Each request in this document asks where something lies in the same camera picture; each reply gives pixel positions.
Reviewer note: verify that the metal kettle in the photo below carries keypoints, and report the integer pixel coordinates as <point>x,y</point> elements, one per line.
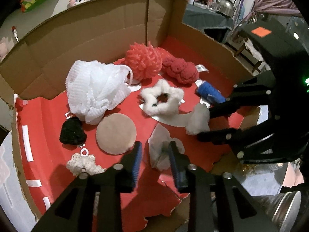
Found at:
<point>225,8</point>

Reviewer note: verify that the white mesh bath pouf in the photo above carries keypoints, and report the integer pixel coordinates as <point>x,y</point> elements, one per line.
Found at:
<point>93,88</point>

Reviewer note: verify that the dark green tablecloth table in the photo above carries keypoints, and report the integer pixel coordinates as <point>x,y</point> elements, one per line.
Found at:
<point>212,24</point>

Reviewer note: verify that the red cardboard box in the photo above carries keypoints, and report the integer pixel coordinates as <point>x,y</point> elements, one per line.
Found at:
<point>33,78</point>

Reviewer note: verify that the pink plush on wall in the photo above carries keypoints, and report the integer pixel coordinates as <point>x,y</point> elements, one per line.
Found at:
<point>5,47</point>

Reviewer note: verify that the large jar dark contents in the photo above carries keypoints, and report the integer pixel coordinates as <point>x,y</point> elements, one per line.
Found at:
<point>282,208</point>

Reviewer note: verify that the pink curtain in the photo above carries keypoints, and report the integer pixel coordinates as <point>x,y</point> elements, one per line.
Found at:
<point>275,7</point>

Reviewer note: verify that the cream knitted scrunchie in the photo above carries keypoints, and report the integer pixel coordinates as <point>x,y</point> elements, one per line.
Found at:
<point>78,164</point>

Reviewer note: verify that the white fluffy scrunchie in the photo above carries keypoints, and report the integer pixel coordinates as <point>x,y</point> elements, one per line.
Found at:
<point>161,99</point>

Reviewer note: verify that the red crochet mesh pouf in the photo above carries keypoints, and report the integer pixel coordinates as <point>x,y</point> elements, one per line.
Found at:
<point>145,60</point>

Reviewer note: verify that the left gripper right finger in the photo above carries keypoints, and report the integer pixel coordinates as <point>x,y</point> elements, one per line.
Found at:
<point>217,202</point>

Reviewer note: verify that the round beige powder puff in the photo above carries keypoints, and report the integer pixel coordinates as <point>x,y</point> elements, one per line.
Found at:
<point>116,134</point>

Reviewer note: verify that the white cotton pad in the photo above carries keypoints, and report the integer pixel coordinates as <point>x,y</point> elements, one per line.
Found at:
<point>158,145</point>

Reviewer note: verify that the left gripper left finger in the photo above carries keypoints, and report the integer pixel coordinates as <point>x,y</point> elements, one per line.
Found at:
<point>93,202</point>

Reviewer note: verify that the red bear shaped sponge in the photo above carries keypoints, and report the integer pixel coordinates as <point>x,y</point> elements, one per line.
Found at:
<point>184,72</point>

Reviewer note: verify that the pink owl plush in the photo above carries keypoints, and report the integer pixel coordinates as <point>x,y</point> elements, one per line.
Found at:
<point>73,3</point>

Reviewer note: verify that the blue sponge roll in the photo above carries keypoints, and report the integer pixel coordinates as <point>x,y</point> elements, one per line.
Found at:
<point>210,93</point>

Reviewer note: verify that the black fuzzy scrunchie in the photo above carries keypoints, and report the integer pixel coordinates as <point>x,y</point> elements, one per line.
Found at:
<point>72,132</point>

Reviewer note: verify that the white cotton ball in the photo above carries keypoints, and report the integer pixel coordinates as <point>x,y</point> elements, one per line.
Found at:
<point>199,120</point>

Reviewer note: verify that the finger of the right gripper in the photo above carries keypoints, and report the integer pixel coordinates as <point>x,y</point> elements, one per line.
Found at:
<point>257,146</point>
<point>253,92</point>

